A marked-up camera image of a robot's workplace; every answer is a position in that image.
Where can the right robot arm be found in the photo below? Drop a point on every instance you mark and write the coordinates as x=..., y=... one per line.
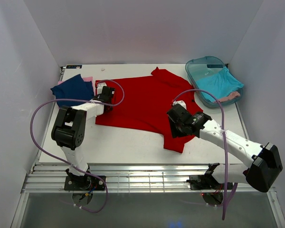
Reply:
x=260, y=164

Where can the teal plastic bin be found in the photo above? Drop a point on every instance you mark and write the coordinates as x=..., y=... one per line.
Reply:
x=202, y=67

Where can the turquoise t shirt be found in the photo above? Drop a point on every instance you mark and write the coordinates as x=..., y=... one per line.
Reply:
x=220, y=84

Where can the salmon pink t shirt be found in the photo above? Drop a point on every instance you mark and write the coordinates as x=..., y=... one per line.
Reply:
x=231, y=96

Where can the red t shirt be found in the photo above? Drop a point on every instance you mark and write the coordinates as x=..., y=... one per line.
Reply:
x=145, y=102

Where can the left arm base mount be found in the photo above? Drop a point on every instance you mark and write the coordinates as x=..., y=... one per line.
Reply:
x=84, y=183

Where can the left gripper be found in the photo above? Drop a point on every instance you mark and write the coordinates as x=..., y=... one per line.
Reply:
x=108, y=94

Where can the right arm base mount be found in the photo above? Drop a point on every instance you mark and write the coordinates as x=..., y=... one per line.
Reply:
x=203, y=182

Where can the aluminium rail frame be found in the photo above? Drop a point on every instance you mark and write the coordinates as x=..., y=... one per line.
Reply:
x=147, y=188

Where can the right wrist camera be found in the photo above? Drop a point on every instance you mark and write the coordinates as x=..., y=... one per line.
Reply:
x=181, y=102

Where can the blue label sticker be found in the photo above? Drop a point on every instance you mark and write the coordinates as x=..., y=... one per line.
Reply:
x=73, y=66

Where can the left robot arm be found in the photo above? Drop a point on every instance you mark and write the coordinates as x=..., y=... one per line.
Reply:
x=69, y=130

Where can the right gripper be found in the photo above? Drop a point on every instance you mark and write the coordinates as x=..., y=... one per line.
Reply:
x=175, y=118

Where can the pink folded t shirt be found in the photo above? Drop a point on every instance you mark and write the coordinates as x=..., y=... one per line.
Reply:
x=85, y=79

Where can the navy blue folded t shirt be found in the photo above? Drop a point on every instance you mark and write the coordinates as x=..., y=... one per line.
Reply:
x=74, y=88

